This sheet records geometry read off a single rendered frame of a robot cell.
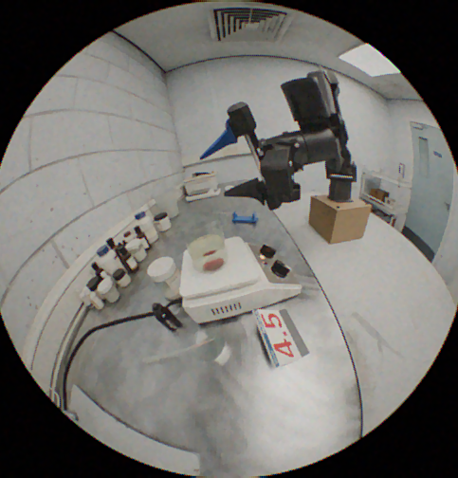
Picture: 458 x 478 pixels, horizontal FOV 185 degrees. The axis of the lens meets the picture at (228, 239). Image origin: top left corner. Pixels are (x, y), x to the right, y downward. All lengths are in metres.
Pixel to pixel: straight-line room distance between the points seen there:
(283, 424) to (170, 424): 0.15
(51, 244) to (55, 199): 0.14
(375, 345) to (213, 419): 0.26
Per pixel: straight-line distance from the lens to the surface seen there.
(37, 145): 0.64
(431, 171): 2.96
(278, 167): 0.16
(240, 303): 0.22
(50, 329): 0.52
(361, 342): 0.29
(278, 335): 0.22
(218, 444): 0.26
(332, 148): 0.23
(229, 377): 0.24
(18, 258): 0.54
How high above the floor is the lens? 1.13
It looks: 31 degrees down
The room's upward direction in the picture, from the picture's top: 11 degrees counter-clockwise
